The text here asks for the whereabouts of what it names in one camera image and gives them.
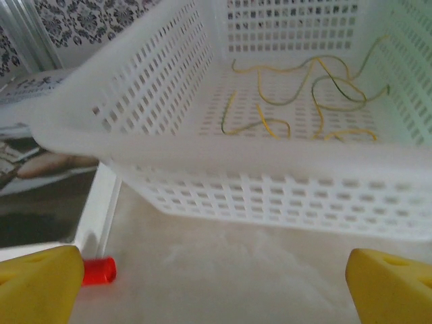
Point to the red capped marker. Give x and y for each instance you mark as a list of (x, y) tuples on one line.
[(101, 270)]

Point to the grey white book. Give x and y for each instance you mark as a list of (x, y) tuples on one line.
[(33, 202)]

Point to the aluminium frame post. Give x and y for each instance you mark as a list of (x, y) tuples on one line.
[(33, 40)]

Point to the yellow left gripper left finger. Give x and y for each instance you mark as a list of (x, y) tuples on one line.
[(33, 290)]

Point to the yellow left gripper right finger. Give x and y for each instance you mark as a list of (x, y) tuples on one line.
[(388, 297)]

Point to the white perforated plastic basket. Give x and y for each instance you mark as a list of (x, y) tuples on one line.
[(168, 158)]

